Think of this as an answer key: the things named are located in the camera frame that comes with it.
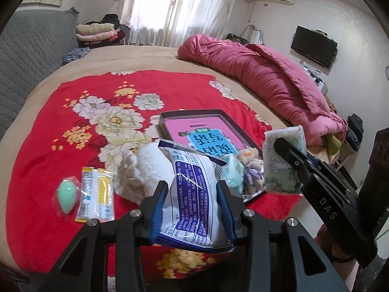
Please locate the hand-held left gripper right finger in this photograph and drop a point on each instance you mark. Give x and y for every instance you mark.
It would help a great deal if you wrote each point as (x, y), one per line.
(226, 210)

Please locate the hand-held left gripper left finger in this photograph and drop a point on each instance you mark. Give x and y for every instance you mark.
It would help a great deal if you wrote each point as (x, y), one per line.
(158, 210)

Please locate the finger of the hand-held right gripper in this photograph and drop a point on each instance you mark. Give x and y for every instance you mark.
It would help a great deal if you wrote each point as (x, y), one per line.
(314, 162)
(291, 156)

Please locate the white and green tissue packet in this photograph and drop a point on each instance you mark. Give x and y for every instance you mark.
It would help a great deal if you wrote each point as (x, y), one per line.
(279, 170)

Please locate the white and purple packet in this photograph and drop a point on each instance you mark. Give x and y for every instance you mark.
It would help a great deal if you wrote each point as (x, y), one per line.
(194, 194)

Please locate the teddy bear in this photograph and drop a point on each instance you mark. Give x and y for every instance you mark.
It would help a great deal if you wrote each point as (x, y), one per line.
(255, 175)
(247, 154)

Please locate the white toilet paper roll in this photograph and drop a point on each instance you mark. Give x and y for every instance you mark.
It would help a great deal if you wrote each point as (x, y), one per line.
(136, 170)

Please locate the yellow and white packet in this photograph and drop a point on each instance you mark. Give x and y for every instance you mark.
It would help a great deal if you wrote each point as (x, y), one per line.
(97, 194)

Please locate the green makeup sponge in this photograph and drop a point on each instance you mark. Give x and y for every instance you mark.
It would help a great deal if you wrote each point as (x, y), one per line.
(67, 196)

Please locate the dark cardboard box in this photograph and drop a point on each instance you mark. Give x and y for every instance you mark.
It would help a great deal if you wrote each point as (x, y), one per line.
(188, 114)

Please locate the person's right hand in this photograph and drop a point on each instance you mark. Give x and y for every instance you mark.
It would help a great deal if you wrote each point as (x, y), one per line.
(329, 245)

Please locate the green cloth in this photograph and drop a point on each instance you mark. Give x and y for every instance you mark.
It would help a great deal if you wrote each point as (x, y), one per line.
(332, 144)

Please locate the dark clothes pile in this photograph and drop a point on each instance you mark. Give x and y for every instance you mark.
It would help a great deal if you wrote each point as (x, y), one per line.
(355, 130)

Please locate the pink quilt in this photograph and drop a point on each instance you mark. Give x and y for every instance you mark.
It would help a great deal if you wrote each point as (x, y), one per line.
(258, 73)

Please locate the black flat television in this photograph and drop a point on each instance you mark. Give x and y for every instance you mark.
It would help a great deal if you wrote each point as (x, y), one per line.
(314, 47)

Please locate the red floral blanket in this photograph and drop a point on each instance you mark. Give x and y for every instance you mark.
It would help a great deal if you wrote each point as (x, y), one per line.
(45, 146)

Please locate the black bag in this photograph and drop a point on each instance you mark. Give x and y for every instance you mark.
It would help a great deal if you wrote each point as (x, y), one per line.
(237, 38)

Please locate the beige bed sheet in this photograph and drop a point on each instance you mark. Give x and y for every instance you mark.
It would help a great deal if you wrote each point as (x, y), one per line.
(136, 57)

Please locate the blue patterned cloth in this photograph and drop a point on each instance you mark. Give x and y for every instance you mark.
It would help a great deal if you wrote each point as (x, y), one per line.
(76, 55)

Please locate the white sheer curtain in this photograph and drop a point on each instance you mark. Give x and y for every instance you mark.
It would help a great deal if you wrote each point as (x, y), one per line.
(188, 9)

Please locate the pink folded blanket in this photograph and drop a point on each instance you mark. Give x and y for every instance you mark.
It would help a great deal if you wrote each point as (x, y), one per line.
(97, 36)

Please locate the cream folded blanket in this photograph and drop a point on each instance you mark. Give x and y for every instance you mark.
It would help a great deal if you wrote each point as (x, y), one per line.
(94, 29)

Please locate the black garment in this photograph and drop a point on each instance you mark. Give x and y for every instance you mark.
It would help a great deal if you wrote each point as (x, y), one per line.
(111, 19)

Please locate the grey quilted headboard cover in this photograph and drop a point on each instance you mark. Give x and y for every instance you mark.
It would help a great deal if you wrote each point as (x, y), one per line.
(30, 54)

